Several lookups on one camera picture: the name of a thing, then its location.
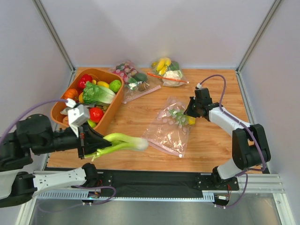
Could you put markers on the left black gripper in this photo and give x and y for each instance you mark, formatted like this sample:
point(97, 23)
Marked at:
point(81, 143)

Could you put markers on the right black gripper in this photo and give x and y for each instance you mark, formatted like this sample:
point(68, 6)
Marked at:
point(193, 108)

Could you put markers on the fake yellow lemon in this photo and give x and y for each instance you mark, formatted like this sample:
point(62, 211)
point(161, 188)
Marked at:
point(191, 120)

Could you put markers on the fake green celery stalk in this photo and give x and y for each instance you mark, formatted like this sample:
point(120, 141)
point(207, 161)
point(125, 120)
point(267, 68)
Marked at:
point(119, 141)

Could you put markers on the clear zip bag pink slider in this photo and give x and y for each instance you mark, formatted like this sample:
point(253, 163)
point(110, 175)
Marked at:
point(169, 131)

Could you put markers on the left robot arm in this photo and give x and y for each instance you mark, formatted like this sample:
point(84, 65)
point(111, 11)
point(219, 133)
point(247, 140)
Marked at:
point(35, 135)

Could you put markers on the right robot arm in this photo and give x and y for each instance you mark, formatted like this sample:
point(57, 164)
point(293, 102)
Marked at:
point(250, 150)

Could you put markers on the fake green apple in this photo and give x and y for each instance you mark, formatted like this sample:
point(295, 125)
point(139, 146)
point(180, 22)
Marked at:
point(91, 123)

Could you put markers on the fake red tomato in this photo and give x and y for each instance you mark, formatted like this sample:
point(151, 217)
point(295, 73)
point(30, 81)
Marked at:
point(96, 114)

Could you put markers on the fake peach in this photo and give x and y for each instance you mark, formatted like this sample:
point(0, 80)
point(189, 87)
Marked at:
point(65, 121)

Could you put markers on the fake white cauliflower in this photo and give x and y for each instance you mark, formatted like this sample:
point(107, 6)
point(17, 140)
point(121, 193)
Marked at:
point(172, 78)

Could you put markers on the fake grey fish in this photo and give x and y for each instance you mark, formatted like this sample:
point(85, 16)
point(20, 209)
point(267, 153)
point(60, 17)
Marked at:
point(65, 111)

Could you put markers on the zip bag with bananas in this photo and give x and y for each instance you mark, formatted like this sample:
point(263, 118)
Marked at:
point(174, 66)

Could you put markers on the fake green lettuce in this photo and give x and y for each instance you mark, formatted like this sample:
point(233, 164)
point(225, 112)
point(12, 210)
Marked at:
point(98, 95)

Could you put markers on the fake orange pumpkin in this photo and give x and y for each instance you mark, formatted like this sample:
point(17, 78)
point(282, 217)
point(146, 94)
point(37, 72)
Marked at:
point(72, 94)

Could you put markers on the fake yellow banana bunch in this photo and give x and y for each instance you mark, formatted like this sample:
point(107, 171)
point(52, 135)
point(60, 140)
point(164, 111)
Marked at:
point(161, 66)

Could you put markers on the fake red bell pepper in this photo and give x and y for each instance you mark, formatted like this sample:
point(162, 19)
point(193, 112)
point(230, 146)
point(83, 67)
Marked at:
point(83, 80)

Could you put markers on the zip bag with dotted fruit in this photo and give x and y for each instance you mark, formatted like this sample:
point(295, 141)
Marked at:
point(136, 82)

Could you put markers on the fake green avocado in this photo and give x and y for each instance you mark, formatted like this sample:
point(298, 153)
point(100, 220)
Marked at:
point(140, 77)

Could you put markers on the fake lime green fruit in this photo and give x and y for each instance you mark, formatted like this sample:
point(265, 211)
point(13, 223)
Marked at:
point(115, 85)

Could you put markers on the fake pink dragon fruit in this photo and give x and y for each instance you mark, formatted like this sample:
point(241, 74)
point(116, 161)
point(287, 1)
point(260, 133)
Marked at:
point(125, 71)

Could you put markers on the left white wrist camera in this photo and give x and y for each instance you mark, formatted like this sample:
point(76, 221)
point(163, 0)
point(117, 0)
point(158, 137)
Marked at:
point(77, 117)

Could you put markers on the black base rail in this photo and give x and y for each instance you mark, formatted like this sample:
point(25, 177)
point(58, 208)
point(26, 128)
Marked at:
point(161, 184)

